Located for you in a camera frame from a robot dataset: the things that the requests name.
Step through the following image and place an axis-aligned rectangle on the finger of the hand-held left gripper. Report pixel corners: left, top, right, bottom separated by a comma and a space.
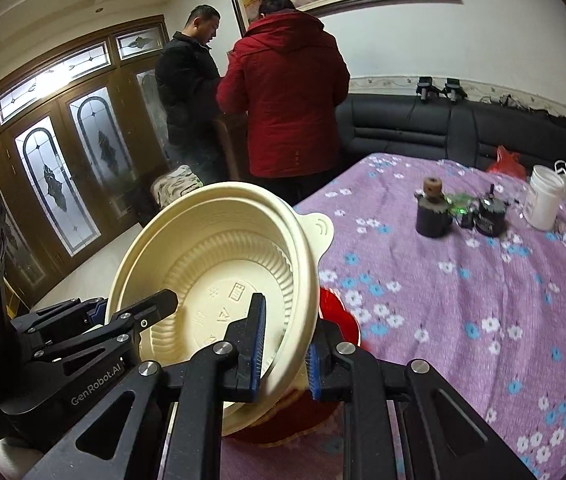
10, 297, 110, 334
27, 288, 180, 377

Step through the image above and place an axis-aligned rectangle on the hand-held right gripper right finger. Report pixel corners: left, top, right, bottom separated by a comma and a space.
304, 323, 536, 480

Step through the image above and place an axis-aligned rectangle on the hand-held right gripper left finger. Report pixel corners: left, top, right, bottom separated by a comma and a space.
23, 291, 268, 480

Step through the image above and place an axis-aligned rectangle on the red gold-rimmed plate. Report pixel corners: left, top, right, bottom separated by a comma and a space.
223, 287, 364, 446

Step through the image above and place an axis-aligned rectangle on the cream plastic bowl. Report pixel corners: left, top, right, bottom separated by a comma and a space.
105, 181, 334, 436

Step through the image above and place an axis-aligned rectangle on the wooden glass door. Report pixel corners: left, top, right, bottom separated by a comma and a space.
0, 15, 171, 311

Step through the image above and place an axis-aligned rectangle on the beige patterned cushion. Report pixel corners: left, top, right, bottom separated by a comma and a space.
150, 164, 206, 211

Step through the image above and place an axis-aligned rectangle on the purple floral tablecloth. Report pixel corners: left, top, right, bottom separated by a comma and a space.
220, 152, 566, 480

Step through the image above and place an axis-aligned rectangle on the wooden cabinet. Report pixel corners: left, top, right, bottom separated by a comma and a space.
213, 112, 254, 181

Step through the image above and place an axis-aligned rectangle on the black canister with cork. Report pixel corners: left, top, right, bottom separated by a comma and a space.
414, 176, 452, 238

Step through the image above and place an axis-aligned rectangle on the black round device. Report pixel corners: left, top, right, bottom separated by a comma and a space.
477, 185, 508, 237

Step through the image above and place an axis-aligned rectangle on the black leather sofa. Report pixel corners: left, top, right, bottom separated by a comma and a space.
335, 92, 566, 176

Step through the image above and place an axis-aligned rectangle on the red plastic bag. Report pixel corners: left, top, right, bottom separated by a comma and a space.
485, 145, 526, 178

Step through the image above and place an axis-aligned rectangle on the white plastic jar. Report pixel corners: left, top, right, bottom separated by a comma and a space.
523, 160, 566, 231

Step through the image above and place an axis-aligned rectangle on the black device on sofa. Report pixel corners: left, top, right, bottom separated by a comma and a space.
442, 78, 466, 105
415, 76, 436, 105

